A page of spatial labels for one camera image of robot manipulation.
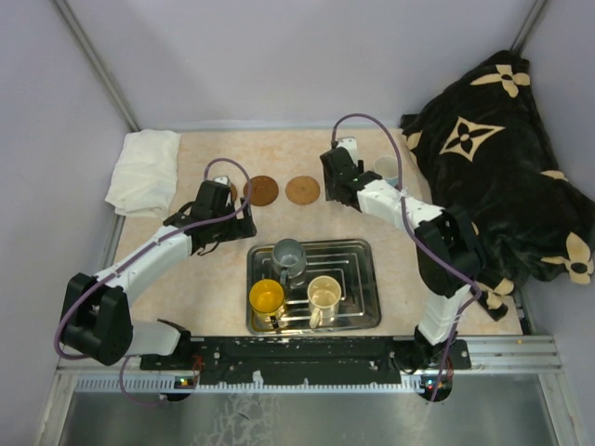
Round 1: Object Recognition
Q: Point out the reddish brown wooden coaster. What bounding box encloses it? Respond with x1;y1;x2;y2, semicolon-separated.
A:
250;176;279;207

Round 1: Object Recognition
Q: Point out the tan woven coaster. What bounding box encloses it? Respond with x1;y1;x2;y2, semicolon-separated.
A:
285;176;321;205

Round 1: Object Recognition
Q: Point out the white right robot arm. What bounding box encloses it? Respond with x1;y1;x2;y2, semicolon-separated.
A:
320;147;485;368

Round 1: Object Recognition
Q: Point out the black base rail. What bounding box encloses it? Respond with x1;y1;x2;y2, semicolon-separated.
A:
140;336;471;388

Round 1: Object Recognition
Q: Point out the grey mug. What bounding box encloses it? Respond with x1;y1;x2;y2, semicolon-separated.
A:
271;239;307;286

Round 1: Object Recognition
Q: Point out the black floral blanket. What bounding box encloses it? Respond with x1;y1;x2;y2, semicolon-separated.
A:
400;50;594;320

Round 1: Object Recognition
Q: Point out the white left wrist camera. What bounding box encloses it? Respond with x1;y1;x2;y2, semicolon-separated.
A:
214;176;231;186

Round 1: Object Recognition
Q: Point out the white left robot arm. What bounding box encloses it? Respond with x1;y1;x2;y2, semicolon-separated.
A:
54;177;257;369

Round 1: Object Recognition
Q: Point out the yellow mug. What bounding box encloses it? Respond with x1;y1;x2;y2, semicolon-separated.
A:
248;279;285;330

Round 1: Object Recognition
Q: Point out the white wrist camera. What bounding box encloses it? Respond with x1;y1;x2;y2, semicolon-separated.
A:
337;137;360;164
214;176;231;186

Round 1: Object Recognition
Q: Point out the white folded cloth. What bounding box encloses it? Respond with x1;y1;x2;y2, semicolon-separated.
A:
105;130;181;219

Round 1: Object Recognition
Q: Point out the white and blue mug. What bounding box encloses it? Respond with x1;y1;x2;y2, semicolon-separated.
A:
373;156;400;188

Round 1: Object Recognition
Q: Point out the cream mug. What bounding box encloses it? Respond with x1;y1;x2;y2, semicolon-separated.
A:
307;275;342;329

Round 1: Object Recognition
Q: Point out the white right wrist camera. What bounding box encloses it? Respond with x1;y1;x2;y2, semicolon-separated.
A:
337;137;360;164

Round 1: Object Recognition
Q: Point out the metal serving tray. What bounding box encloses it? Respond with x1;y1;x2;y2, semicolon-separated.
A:
246;239;381;336

